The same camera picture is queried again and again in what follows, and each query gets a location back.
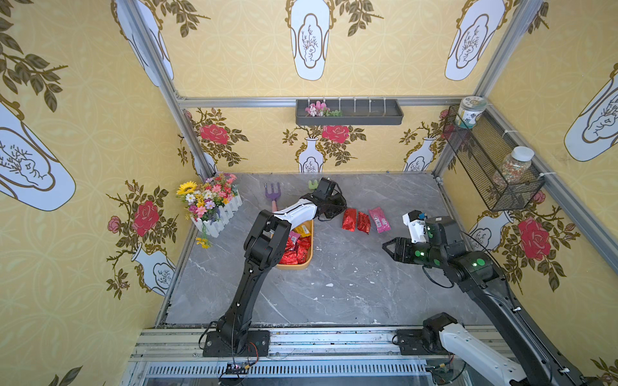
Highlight flower bouquet white fence planter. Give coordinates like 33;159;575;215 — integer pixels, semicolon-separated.
176;173;242;248

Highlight patterned tin jar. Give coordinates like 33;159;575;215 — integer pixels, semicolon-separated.
454;96;488;129

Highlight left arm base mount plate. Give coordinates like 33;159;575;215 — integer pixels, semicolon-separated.
200;330;270;358

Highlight small pink flowers on shelf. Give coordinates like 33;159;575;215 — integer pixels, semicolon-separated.
305;101;342;117

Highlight orange oval storage box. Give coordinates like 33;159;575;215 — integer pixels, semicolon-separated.
276;220;314;270

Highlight green toy rake wooden handle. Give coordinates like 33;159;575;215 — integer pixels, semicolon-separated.
308;179;319;191

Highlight black wire mesh basket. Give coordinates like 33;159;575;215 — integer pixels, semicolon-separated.
444;106;545;212

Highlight red foil tea bag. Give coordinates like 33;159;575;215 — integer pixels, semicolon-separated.
342;208;357;232
357;212;371;234

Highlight purple toy fork pink handle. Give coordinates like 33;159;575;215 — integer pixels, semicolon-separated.
265;183;282;212

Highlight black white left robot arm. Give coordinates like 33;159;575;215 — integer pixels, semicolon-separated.
204;178;347;356

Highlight pink tea bag packet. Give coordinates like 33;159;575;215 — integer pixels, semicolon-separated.
369;207;391;233

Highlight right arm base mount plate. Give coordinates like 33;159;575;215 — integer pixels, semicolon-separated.
391;329;447;355

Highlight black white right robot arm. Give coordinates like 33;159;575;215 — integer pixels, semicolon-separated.
382;216;603;385

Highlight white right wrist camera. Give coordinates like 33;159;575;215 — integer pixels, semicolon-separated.
402;210;426;244

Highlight magenta tea bag packet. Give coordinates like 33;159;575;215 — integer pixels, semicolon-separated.
286;231;301;250

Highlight grey wall shelf tray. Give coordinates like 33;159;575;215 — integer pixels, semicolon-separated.
295;97;404;126

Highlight small circuit board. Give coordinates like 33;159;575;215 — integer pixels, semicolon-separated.
225;363;252;376

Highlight yellow tea bag packet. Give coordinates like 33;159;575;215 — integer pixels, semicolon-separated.
294;222;312;238

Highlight clear jar white lid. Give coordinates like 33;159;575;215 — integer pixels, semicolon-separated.
492;146;535;188

